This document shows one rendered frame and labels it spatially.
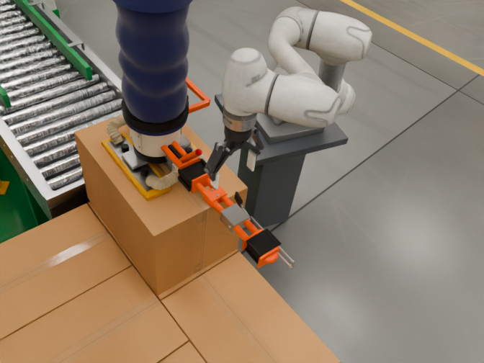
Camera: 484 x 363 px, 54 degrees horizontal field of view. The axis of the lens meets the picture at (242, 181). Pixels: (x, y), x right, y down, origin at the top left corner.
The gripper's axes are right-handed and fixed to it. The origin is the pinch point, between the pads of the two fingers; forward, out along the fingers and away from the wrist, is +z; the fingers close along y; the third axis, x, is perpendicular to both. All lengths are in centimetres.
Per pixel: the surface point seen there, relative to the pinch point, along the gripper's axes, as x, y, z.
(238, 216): 6.2, 1.2, 12.6
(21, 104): -150, 20, 66
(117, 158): -47, 15, 24
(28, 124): -133, 24, 66
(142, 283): -20, 23, 67
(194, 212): -11.8, 5.0, 26.8
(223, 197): -3.0, 0.2, 13.2
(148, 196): -25.4, 15.0, 24.7
